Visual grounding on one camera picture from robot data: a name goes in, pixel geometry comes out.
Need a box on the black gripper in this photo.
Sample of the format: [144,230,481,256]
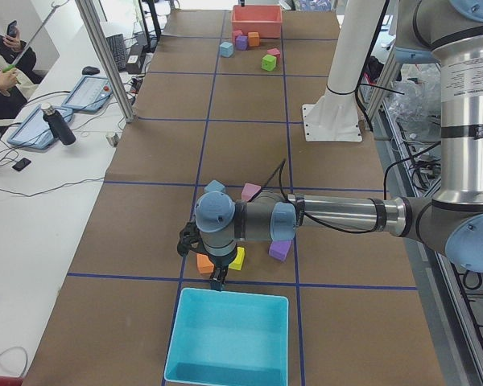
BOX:
[210,265,228,291]

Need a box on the light blue foam block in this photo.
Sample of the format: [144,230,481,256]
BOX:
[204,179,226,194]
[219,41,234,58]

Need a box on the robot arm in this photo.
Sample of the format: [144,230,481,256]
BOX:
[177,1,483,290]

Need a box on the orange foam block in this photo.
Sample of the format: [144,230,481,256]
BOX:
[247,31,260,47]
[196,253,214,274]

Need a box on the yellow foam block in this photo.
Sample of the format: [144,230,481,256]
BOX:
[229,247,246,271]

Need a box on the cyan plastic bin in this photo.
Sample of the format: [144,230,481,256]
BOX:
[164,288,289,385]

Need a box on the purple foam block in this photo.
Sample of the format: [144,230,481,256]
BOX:
[268,240,292,262]
[235,35,249,51]

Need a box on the light pink foam block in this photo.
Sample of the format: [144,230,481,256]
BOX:
[241,183,262,202]

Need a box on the small metal cylinder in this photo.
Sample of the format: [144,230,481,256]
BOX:
[105,133,119,147]

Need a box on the green foam block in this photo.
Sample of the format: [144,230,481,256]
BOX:
[261,54,277,72]

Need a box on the black water bottle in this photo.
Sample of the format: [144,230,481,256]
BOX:
[40,103,76,146]

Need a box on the blue teach pendant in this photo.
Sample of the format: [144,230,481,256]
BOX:
[7,105,76,150]
[62,76,113,113]

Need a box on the black smartphone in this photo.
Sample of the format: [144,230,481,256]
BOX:
[12,158,31,172]

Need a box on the pink-red foam block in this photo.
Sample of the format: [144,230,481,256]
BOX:
[266,48,281,62]

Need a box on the black computer mouse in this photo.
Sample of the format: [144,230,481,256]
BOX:
[81,66,101,76]

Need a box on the magenta foam block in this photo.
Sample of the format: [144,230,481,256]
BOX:
[231,30,243,44]

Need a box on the black keyboard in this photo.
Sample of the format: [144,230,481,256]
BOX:
[106,34,128,72]

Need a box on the coral plastic bin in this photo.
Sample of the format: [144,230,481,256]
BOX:
[231,5,283,39]

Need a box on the person in black clothes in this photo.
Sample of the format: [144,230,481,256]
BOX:
[0,30,43,120]

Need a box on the white camera stand post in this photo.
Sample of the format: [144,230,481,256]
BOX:
[302,0,389,142]

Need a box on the aluminium frame post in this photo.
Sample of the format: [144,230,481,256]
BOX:
[75,0,134,124]

